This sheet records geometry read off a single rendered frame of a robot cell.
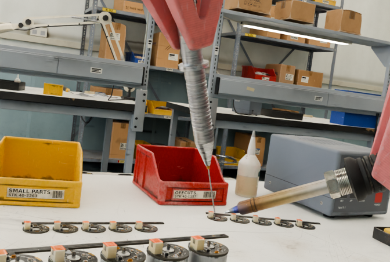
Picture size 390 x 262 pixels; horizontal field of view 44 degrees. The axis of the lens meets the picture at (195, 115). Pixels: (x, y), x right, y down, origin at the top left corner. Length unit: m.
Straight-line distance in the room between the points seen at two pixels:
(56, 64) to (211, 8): 2.34
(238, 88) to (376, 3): 3.76
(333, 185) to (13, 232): 0.32
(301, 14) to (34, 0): 2.55
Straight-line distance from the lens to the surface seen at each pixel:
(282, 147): 0.75
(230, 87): 2.85
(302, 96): 3.12
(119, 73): 2.62
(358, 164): 0.27
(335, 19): 3.42
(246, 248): 0.51
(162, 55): 4.49
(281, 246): 0.54
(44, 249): 0.28
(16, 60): 2.55
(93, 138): 4.81
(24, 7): 4.71
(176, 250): 0.29
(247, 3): 2.97
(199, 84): 0.25
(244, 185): 0.73
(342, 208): 0.69
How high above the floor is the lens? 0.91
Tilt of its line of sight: 4 degrees down
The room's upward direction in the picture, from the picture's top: 7 degrees clockwise
